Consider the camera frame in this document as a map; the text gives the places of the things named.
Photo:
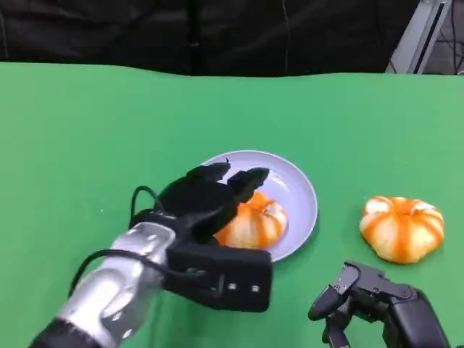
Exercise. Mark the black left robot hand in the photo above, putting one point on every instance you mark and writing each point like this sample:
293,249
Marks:
199,206

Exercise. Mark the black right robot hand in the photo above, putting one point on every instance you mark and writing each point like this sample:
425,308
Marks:
409,319

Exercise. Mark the orange white toy bread roll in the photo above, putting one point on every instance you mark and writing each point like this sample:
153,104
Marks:
402,232
257,224

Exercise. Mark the lilac plate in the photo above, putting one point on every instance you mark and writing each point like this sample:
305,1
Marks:
293,203

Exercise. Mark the green table cloth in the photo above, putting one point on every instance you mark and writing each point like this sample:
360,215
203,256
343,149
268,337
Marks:
90,127

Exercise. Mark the black background curtain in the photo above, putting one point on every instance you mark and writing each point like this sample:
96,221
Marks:
181,32

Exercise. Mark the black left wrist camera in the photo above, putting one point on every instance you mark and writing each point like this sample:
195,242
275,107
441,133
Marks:
239,279

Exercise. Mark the grey metal frame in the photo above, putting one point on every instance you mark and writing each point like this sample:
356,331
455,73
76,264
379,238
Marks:
417,36

